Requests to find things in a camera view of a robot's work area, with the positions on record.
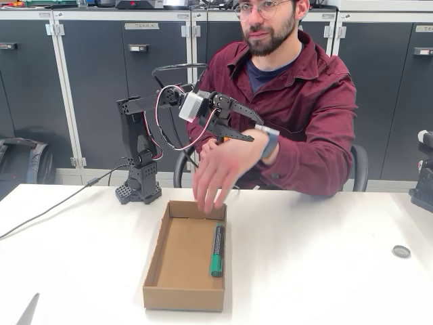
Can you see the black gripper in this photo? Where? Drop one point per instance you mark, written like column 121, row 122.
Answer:
column 220, row 109

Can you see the green edding marker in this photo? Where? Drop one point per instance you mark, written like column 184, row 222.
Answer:
column 218, row 243

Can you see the person's right forearm maroon sleeve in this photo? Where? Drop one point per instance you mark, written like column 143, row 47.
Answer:
column 194, row 135

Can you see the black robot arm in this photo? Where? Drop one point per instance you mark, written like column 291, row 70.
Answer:
column 133, row 135

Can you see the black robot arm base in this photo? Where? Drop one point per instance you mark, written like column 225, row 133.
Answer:
column 424, row 189

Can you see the person's left hand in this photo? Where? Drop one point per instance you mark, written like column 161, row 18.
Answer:
column 230, row 159

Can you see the person's right hand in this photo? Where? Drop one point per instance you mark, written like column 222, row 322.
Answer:
column 207, row 149

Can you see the blue band smartwatch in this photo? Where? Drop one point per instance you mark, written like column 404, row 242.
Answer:
column 270, row 144

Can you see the bearded man in maroon shirt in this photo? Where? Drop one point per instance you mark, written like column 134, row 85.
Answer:
column 297, row 84

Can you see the round metal glasses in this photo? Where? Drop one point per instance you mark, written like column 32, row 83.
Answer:
column 265, row 9

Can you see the black office chair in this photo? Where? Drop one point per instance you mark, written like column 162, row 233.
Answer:
column 360, row 166

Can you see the tape label team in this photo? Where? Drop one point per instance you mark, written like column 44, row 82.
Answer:
column 142, row 26
column 424, row 28

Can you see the open cardboard box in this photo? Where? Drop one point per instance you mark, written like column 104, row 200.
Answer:
column 182, row 250

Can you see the clear drinking glass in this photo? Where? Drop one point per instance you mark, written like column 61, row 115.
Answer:
column 83, row 3

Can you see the metal bottle cap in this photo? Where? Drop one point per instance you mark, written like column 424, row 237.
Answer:
column 401, row 251

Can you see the dark grey backpack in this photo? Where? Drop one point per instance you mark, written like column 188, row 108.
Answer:
column 34, row 162

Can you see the green flat box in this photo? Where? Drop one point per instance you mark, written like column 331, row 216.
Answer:
column 50, row 2

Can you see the grey laptop corner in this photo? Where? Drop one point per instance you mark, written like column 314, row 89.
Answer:
column 28, row 311

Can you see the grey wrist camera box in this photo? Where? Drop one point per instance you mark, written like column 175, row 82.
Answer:
column 193, row 106

